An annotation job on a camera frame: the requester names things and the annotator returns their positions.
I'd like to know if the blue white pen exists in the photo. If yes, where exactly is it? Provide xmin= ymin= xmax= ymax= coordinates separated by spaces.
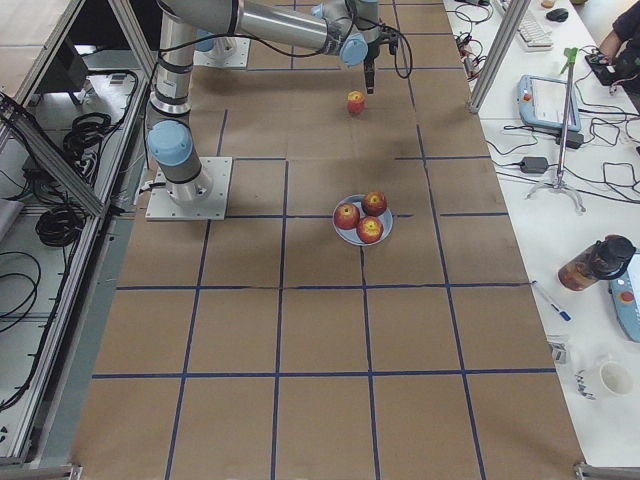
xmin=531 ymin=280 xmax=572 ymax=322

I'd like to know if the silver tripod stand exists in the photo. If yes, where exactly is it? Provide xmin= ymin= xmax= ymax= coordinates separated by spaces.
xmin=525 ymin=47 xmax=586 ymax=215

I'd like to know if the red apple on plate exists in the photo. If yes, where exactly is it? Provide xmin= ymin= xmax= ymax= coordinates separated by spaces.
xmin=333 ymin=202 xmax=360 ymax=230
xmin=356 ymin=216 xmax=384 ymax=245
xmin=361 ymin=191 xmax=388 ymax=217

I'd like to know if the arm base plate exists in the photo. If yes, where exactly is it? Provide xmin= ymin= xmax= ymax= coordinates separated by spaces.
xmin=145 ymin=157 xmax=233 ymax=221
xmin=193 ymin=37 xmax=250 ymax=70

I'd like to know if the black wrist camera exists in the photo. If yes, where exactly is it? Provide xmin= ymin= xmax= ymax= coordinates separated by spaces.
xmin=380 ymin=26 xmax=399 ymax=56

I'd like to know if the red yellow apple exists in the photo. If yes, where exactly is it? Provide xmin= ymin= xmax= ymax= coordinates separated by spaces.
xmin=347 ymin=90 xmax=365 ymax=116

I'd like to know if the brown drink bottle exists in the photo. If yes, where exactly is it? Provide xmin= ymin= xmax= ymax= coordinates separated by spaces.
xmin=557 ymin=234 xmax=636 ymax=291

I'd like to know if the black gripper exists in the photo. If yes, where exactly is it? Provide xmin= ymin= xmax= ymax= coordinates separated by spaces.
xmin=363 ymin=45 xmax=376 ymax=95

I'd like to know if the white keyboard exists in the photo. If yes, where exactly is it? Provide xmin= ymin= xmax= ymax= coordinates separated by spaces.
xmin=518 ymin=11 xmax=554 ymax=52

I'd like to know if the white mug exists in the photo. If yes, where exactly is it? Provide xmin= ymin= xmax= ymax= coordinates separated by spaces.
xmin=574 ymin=359 xmax=634 ymax=401

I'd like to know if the blue teach pendant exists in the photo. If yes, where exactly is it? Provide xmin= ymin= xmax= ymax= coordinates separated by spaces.
xmin=517 ymin=75 xmax=567 ymax=131
xmin=609 ymin=252 xmax=640 ymax=343

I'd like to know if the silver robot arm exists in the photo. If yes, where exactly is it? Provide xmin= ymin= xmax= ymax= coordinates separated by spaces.
xmin=147 ymin=1 xmax=383 ymax=205

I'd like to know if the black computer mouse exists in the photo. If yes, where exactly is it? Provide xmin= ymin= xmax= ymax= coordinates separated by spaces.
xmin=545 ymin=8 xmax=569 ymax=23

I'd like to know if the aluminium frame post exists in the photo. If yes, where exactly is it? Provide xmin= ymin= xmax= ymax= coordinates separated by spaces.
xmin=467 ymin=0 xmax=530 ymax=114

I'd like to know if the black power adapter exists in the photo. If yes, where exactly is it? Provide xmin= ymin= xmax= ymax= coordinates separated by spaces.
xmin=519 ymin=156 xmax=549 ymax=174

